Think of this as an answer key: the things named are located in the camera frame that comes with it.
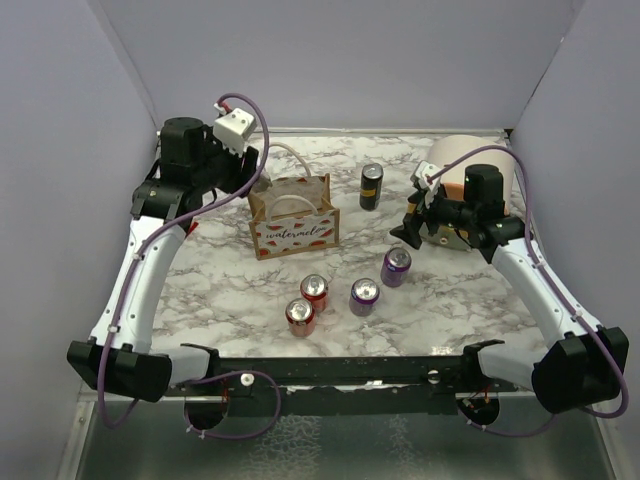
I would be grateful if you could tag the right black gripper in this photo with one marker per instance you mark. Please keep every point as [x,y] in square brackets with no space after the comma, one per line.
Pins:
[413,221]

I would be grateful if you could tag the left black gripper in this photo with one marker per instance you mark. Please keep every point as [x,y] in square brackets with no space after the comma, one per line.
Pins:
[243,166]

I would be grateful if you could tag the watermelon canvas tote bag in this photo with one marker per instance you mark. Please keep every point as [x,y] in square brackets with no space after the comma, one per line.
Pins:
[292,214]

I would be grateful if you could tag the red cola can front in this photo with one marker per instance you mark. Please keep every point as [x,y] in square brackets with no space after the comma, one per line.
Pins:
[300,315]

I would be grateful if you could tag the red cola can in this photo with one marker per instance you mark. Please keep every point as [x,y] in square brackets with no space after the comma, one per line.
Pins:
[314,288]
[300,315]

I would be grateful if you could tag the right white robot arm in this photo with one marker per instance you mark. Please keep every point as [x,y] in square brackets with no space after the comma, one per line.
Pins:
[583,363]

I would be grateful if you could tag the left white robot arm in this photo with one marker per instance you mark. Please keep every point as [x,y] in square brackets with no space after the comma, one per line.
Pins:
[193,159]

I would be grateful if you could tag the purple can near right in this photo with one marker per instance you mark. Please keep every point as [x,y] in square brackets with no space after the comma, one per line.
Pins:
[395,267]

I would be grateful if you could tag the purple can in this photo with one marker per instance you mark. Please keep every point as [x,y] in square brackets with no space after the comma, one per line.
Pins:
[395,267]
[363,297]

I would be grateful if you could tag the black and yellow can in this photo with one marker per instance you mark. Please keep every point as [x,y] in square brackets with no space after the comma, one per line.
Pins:
[370,188]

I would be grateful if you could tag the purple can near centre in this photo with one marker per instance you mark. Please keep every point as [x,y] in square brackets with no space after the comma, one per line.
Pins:
[363,297]

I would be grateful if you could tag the red cola can rear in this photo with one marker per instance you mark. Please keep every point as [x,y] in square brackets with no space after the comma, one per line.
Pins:
[314,288]

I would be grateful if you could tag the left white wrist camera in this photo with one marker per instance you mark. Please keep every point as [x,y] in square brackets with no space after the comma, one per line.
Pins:
[234,129]

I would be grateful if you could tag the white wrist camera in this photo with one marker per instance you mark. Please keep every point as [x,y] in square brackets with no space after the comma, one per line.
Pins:
[426,179]
[234,129]

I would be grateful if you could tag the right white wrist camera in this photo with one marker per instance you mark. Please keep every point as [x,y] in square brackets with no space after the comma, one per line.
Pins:
[426,179]

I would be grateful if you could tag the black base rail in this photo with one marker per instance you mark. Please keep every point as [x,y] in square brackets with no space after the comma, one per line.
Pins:
[332,386]

